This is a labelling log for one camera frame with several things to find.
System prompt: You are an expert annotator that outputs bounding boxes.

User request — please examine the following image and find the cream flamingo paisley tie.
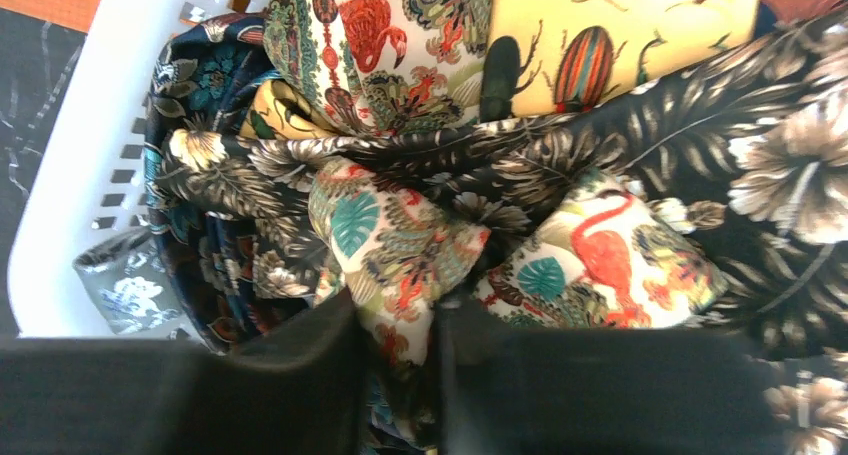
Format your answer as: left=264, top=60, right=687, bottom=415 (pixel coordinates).
left=263, top=0, right=729, bottom=367

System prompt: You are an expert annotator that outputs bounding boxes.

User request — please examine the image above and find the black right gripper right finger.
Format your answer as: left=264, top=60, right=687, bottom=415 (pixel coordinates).
left=434, top=296, right=785, bottom=454

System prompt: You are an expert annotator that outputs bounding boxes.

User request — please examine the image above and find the dark blue floral tie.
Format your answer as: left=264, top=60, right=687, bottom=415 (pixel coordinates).
left=144, top=14, right=312, bottom=354

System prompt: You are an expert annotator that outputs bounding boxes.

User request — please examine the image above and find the black tropical floral tie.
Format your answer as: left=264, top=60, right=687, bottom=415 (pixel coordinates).
left=155, top=8, right=848, bottom=455

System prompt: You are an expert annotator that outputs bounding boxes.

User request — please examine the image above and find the grey floral tie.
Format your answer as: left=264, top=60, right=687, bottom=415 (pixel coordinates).
left=72, top=227, right=184, bottom=336

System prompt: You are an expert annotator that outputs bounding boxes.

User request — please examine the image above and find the yellow beetle print tie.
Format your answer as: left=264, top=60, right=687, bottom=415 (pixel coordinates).
left=240, top=0, right=759, bottom=139

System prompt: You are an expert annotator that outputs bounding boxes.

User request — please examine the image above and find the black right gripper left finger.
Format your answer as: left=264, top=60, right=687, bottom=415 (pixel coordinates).
left=1, top=292, right=366, bottom=454

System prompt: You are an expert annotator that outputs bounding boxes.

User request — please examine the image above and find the white plastic laundry basket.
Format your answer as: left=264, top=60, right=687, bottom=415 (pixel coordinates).
left=7, top=0, right=269, bottom=338

